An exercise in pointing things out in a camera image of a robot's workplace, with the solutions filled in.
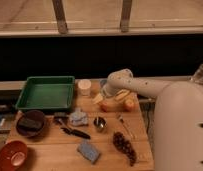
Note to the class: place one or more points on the blue sponge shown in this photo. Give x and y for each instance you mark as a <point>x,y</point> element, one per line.
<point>88,151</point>

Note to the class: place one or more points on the orange fruit toy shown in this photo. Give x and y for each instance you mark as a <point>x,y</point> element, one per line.
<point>129,105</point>

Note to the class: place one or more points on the dark purple bowl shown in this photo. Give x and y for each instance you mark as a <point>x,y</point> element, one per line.
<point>34,115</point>

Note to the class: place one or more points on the metal frame post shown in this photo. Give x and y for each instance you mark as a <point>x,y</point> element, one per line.
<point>125,15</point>
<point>60,16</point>

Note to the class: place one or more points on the small metal cup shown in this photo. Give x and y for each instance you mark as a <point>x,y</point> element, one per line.
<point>100,124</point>

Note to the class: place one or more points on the green plastic tray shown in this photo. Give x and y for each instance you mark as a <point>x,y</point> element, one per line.
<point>47,93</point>

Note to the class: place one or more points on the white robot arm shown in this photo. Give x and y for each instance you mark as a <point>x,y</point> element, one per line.
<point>178,117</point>

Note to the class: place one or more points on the left metal frame post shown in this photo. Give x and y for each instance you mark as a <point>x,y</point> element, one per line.
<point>60,16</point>

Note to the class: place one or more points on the right metal frame post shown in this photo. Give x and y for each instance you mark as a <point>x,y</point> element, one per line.
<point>125,15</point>

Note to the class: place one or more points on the white plastic cup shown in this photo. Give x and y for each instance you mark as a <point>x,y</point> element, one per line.
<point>84,87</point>

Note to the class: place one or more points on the light blue crumpled cloth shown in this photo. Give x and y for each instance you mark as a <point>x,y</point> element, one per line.
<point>78,118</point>

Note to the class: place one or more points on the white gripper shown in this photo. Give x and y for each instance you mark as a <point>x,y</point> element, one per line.
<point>106,91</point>

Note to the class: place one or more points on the dark grapes bunch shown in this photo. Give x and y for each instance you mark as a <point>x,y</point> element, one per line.
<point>124,146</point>

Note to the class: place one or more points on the yellow french fries toy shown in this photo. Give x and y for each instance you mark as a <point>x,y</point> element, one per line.
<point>121,95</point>

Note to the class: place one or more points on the dark sponge in bowl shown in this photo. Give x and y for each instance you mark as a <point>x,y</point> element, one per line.
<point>29,124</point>

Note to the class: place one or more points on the red bowl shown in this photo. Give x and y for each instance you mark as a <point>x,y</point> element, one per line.
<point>12,155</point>

